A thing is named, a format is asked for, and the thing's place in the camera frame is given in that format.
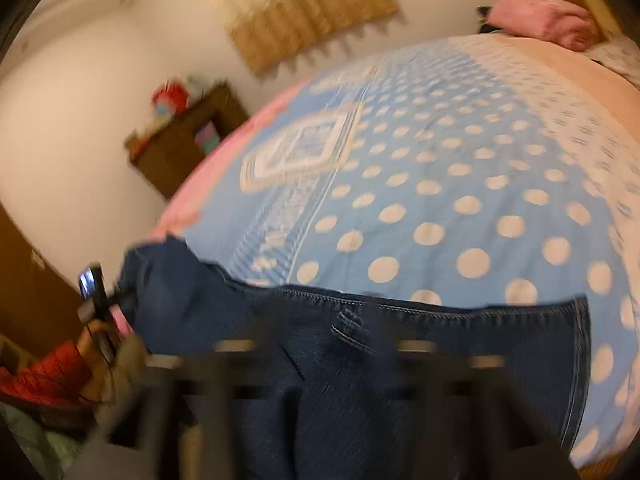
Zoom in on beige curtain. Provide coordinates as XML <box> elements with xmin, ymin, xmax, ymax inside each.
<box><xmin>200</xmin><ymin>0</ymin><xmax>402</xmax><ymax>76</ymax></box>

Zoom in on pink pillow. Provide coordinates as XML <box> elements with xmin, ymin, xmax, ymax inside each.
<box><xmin>487</xmin><ymin>0</ymin><xmax>608</xmax><ymax>52</ymax></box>

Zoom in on blue polka dot bedsheet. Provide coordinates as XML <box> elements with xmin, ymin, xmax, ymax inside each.
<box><xmin>149</xmin><ymin>30</ymin><xmax>640</xmax><ymax>471</ymax></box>

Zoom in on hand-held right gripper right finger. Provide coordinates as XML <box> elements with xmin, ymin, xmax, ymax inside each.
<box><xmin>392</xmin><ymin>339</ymin><xmax>581</xmax><ymax>480</ymax></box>

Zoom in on dark blue denim pants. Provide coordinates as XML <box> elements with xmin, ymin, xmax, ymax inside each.
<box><xmin>119</xmin><ymin>234</ymin><xmax>592</xmax><ymax>480</ymax></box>

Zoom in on green cloth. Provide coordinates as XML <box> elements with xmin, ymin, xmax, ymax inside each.
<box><xmin>0</xmin><ymin>400</ymin><xmax>93</xmax><ymax>480</ymax></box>

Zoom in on red toy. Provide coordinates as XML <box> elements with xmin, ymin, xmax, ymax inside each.
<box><xmin>151</xmin><ymin>78</ymin><xmax>192</xmax><ymax>112</ymax></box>

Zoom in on brown wooden door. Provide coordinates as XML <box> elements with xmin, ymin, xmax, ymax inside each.
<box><xmin>0</xmin><ymin>200</ymin><xmax>87</xmax><ymax>361</ymax></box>

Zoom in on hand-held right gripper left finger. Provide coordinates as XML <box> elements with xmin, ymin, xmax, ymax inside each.
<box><xmin>85</xmin><ymin>339</ymin><xmax>301</xmax><ymax>480</ymax></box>

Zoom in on brown wooden nightstand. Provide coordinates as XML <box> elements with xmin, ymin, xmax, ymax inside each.
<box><xmin>125</xmin><ymin>81</ymin><xmax>250</xmax><ymax>201</ymax></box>

